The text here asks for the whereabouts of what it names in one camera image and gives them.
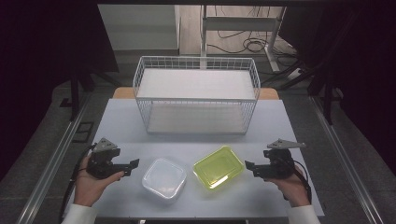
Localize white wire basket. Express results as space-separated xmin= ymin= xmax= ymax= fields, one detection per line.
xmin=132 ymin=55 xmax=262 ymax=135

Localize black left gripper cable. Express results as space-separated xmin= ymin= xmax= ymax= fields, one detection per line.
xmin=59 ymin=143 xmax=97 ymax=224

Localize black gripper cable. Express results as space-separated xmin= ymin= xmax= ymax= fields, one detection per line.
xmin=59 ymin=143 xmax=97 ymax=224
xmin=281 ymin=159 xmax=313 ymax=205

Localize aluminium floor rail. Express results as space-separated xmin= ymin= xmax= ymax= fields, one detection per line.
xmin=15 ymin=92 xmax=92 ymax=224
xmin=309 ymin=94 xmax=386 ymax=224

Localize black floor cables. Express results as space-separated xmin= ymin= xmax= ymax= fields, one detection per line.
xmin=206 ymin=5 xmax=301 ymax=61

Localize white cabinet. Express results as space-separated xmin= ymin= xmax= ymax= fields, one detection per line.
xmin=97 ymin=4 xmax=182 ymax=58

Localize black floor plate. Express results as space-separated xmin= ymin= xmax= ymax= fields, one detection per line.
xmin=72 ymin=121 xmax=95 ymax=144

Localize person's left hand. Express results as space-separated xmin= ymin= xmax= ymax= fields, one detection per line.
xmin=73 ymin=153 xmax=125 ymax=208

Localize wooden table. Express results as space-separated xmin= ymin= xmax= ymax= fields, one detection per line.
xmin=112 ymin=87 xmax=280 ymax=101

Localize white power strip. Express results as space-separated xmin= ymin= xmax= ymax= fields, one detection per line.
xmin=286 ymin=67 xmax=304 ymax=81

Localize white square plastic container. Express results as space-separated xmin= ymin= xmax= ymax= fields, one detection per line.
xmin=141 ymin=157 xmax=188 ymax=201

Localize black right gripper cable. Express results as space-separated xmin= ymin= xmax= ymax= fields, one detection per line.
xmin=281 ymin=159 xmax=313 ymax=205

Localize white metal desk frame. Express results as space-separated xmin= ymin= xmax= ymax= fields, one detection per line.
xmin=200 ymin=4 xmax=288 ymax=74

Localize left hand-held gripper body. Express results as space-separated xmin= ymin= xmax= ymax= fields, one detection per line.
xmin=86 ymin=137 xmax=126 ymax=180

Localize black metal stand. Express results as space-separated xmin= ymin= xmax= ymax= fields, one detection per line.
xmin=60 ymin=69 xmax=123 ymax=123
xmin=261 ymin=58 xmax=344 ymax=126

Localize yellow-green plastic container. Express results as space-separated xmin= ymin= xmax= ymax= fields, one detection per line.
xmin=191 ymin=145 xmax=246 ymax=191

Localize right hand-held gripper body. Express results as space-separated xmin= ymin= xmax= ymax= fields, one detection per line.
xmin=258 ymin=138 xmax=306 ymax=180

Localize person's right hand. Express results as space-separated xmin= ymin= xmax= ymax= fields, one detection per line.
xmin=264 ymin=166 xmax=308 ymax=208

